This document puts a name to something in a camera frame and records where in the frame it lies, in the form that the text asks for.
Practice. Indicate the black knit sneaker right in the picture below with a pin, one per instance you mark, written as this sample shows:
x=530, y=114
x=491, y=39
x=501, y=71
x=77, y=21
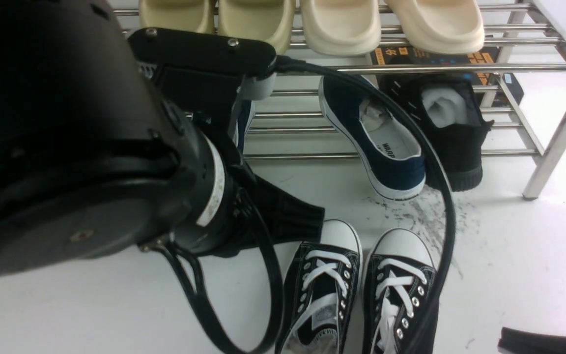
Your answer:
x=447, y=110

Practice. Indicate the navy canvas shoe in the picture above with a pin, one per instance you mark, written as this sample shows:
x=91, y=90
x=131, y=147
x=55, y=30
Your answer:
x=244, y=120
x=390, y=154

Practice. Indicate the black orange book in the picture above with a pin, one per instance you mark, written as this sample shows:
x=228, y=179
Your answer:
x=386, y=55

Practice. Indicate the cream slipper left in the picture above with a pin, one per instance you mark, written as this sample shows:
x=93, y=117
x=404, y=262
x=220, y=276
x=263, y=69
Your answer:
x=341, y=27

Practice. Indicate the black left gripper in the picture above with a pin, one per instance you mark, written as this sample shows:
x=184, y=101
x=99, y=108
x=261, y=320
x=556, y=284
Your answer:
x=286, y=218

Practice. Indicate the stainless steel shoe rack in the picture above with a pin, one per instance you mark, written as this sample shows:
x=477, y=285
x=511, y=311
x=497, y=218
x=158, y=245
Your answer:
x=527, y=42

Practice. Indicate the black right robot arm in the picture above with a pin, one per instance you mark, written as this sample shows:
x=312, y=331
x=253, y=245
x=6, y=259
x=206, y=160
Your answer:
x=513, y=341

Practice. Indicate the cream slipper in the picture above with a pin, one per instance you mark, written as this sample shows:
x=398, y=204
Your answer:
x=452, y=27
x=341, y=27

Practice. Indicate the black canvas sneaker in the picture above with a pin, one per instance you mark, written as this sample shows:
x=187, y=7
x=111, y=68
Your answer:
x=320, y=287
x=398, y=275

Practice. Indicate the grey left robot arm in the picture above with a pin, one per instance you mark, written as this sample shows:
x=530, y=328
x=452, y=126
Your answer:
x=108, y=141

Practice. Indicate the navy canvas shoe left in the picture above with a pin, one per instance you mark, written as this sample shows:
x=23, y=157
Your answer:
x=244, y=120

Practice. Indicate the olive green slipper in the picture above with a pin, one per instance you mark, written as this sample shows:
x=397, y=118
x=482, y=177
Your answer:
x=269, y=21
x=196, y=16

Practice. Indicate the olive green slipper right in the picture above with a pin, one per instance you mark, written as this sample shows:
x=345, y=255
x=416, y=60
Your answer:
x=269, y=21

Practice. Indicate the olive green slipper left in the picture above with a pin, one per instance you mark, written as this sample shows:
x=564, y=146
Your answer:
x=196, y=16

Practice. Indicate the navy canvas shoe right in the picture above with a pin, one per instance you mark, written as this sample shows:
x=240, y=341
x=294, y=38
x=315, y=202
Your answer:
x=390, y=154

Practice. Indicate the cream slipper right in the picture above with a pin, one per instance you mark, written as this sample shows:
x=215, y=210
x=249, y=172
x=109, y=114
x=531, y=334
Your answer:
x=452, y=27

